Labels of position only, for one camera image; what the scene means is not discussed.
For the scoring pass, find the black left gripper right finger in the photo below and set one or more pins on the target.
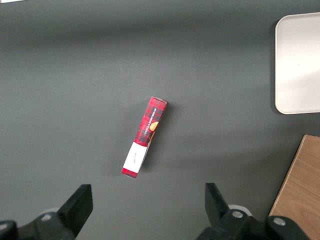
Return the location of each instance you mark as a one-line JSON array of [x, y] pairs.
[[217, 215]]

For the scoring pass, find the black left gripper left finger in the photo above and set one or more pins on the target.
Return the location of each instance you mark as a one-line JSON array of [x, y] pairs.
[[75, 210]]

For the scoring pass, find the brown wooden board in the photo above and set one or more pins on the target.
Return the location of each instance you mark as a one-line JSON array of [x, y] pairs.
[[300, 185]]

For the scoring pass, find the red plaid shortbread box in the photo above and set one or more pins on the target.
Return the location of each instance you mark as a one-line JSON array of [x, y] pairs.
[[147, 130]]

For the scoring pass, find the white rounded tray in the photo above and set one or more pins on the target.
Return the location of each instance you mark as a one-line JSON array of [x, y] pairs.
[[298, 65]]

